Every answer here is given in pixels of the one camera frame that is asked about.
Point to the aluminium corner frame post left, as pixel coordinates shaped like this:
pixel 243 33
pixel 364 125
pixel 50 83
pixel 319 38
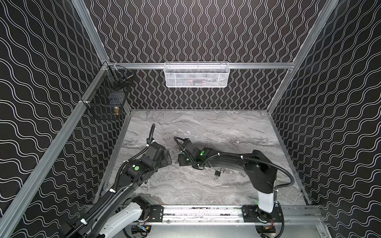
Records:
pixel 91 30

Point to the brass padlock in basket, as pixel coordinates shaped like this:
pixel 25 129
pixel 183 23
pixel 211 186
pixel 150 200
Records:
pixel 116 111

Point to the aluminium corner frame post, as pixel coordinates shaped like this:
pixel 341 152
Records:
pixel 311 38
pixel 91 30

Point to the aluminium back horizontal rail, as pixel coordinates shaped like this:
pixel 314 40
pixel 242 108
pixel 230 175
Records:
pixel 231 65

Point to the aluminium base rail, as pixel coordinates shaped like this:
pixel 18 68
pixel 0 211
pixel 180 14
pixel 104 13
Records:
pixel 212 221

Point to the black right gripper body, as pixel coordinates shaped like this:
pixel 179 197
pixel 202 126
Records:
pixel 183 159

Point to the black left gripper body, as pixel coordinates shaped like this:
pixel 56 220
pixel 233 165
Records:
pixel 162 156

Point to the white mesh wall basket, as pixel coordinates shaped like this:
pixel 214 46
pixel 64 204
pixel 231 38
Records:
pixel 196 77

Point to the aluminium left side rail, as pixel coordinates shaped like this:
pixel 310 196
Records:
pixel 24 197

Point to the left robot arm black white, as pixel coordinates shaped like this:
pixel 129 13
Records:
pixel 130 176

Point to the black wire wall basket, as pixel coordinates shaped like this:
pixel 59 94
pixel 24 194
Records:
pixel 112 91

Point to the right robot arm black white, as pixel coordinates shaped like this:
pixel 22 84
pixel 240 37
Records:
pixel 266 177

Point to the aluminium corner frame post right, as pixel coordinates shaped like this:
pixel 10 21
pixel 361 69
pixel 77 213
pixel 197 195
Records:
pixel 311 38

